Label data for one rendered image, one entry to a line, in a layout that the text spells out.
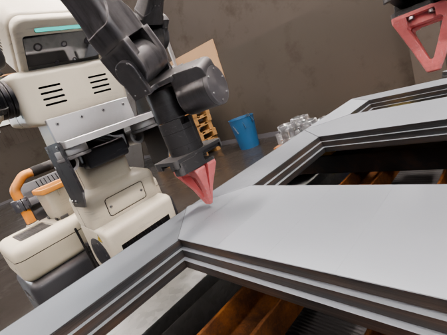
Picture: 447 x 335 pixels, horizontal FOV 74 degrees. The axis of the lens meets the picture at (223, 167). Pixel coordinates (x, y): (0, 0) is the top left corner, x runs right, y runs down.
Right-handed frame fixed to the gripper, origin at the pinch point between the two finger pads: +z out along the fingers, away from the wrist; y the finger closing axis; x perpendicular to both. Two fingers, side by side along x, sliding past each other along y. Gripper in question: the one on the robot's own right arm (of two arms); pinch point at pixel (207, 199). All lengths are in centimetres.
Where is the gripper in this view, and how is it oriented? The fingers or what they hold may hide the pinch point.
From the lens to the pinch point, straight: 52.3
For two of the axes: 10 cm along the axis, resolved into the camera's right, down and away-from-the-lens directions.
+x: -6.6, 0.6, 7.5
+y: 6.6, -4.2, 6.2
